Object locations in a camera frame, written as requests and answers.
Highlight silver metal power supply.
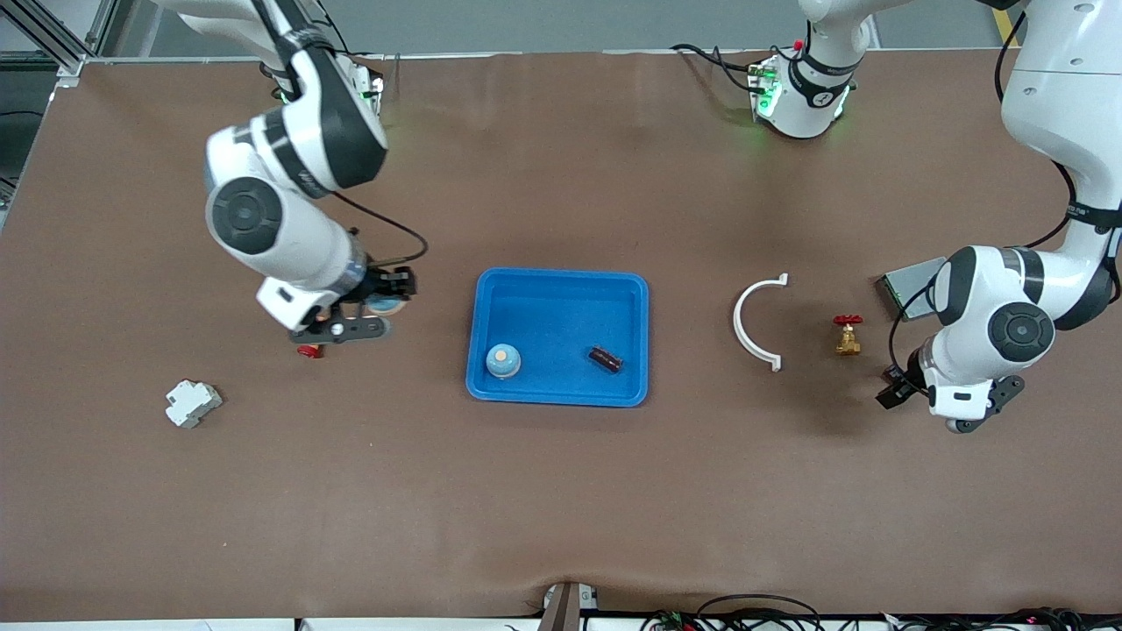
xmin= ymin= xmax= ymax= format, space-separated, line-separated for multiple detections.
xmin=875 ymin=256 xmax=948 ymax=323

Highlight white circuit breaker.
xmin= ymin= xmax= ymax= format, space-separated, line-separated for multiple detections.
xmin=165 ymin=379 xmax=224 ymax=429

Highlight blue plastic tray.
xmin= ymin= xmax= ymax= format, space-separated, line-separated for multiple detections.
xmin=465 ymin=267 xmax=650 ymax=408

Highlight white half-round pipe clamp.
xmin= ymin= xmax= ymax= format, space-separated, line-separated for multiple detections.
xmin=732 ymin=273 xmax=790 ymax=372

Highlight brown table mat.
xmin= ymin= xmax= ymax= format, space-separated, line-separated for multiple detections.
xmin=0 ymin=48 xmax=1122 ymax=621

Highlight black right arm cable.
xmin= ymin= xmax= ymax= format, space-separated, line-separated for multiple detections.
xmin=250 ymin=0 xmax=430 ymax=268

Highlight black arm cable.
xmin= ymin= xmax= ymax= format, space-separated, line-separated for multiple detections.
xmin=250 ymin=0 xmax=430 ymax=268
xmin=887 ymin=0 xmax=1122 ymax=382

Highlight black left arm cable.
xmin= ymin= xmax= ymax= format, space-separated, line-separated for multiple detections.
xmin=887 ymin=0 xmax=1122 ymax=382

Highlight black cable bundle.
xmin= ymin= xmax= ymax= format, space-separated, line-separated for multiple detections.
xmin=877 ymin=607 xmax=1122 ymax=631

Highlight black looped cable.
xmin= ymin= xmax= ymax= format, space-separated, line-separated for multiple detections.
xmin=697 ymin=594 xmax=822 ymax=631

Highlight aluminium frame corner post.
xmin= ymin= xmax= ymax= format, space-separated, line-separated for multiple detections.
xmin=0 ymin=0 xmax=119 ymax=89

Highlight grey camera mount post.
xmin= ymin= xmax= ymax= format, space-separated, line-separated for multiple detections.
xmin=536 ymin=580 xmax=604 ymax=631

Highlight black base power cable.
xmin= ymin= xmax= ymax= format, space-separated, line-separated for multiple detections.
xmin=671 ymin=42 xmax=756 ymax=93

